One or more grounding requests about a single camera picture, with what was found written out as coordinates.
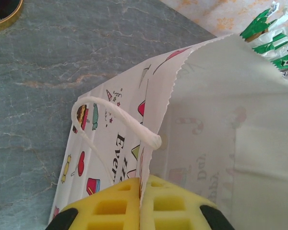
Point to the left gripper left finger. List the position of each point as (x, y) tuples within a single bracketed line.
[(110, 210)]

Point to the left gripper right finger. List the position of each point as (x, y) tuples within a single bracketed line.
[(172, 210)]

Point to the white printed paper bag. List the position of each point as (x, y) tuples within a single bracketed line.
[(206, 107)]

